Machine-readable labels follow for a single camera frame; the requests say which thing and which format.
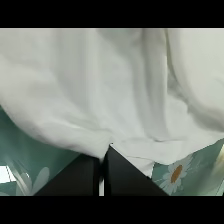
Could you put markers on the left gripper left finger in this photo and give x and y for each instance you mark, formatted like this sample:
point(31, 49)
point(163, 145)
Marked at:
point(75, 178)

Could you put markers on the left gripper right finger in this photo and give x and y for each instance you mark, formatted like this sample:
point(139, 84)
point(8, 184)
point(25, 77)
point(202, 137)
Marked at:
point(128, 176)

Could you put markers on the white garment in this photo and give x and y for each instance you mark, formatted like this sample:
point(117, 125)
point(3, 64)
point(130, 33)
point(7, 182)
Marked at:
point(100, 83)

